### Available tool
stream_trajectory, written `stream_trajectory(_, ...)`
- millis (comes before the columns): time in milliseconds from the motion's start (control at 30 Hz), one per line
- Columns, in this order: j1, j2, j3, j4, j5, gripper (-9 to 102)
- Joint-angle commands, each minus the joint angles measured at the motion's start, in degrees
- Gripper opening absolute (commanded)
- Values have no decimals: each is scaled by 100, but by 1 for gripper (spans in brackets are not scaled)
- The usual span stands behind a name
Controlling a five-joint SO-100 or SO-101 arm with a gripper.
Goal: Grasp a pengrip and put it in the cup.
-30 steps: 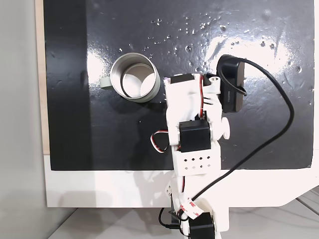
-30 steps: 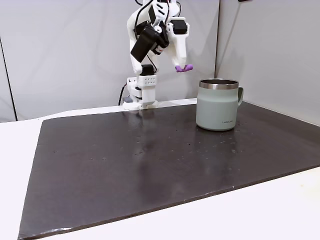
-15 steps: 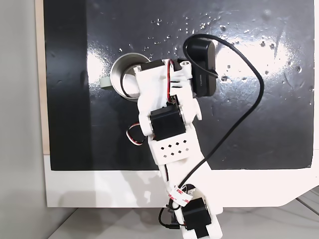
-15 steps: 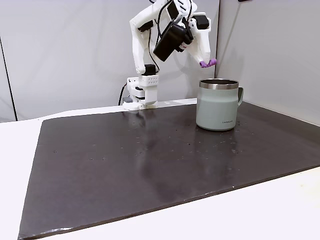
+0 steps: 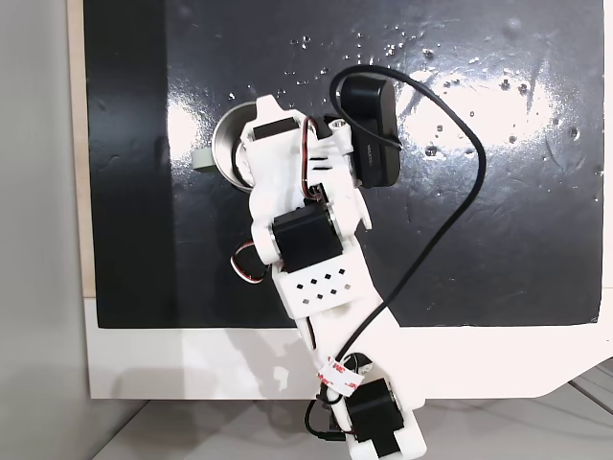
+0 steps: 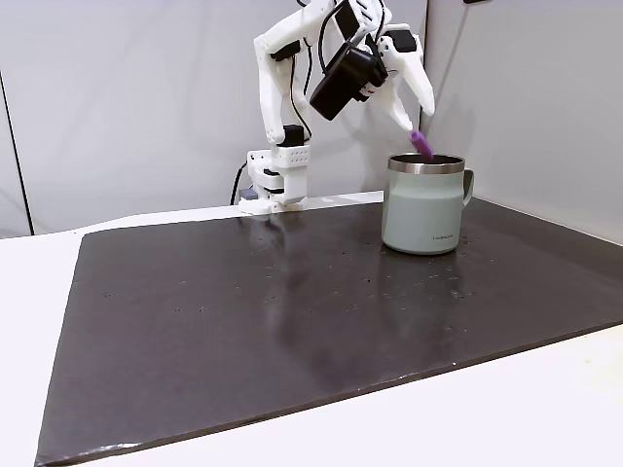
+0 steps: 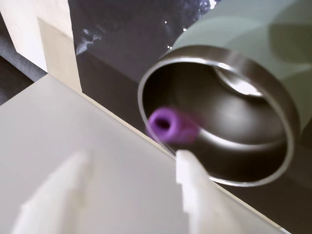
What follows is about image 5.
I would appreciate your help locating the grey-green steel-rimmed mug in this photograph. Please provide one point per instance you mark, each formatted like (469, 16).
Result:
(225, 144)

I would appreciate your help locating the black table mat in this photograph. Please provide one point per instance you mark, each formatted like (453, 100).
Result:
(479, 215)

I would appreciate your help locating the white tape red print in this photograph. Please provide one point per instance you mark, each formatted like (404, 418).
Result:
(341, 376)

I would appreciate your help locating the black oval camera box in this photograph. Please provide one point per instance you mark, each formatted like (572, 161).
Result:
(371, 134)

